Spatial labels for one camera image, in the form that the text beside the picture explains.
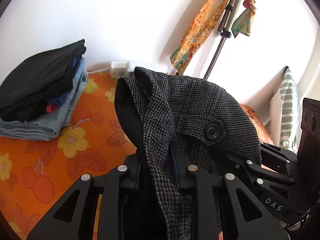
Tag grey houndstooth pants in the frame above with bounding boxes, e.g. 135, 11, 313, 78
114, 67, 261, 239

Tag orange floral bed sheet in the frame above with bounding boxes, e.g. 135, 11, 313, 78
0, 70, 274, 240

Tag green striped white pillow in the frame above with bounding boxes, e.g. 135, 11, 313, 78
269, 67, 300, 153

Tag light blue folded jeans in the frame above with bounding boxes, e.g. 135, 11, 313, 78
1, 58, 88, 141

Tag pink sock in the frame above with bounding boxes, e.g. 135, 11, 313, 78
46, 104, 59, 114

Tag blue striped garment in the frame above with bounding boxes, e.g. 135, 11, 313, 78
46, 92, 69, 106

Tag black folded garment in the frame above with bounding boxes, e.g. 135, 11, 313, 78
1, 39, 86, 122

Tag white power strip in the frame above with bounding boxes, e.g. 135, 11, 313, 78
110, 61, 134, 79

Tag metal tripod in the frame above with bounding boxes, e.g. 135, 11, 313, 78
203, 0, 241, 80

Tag orange floral scarf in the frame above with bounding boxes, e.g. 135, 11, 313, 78
170, 0, 256, 75

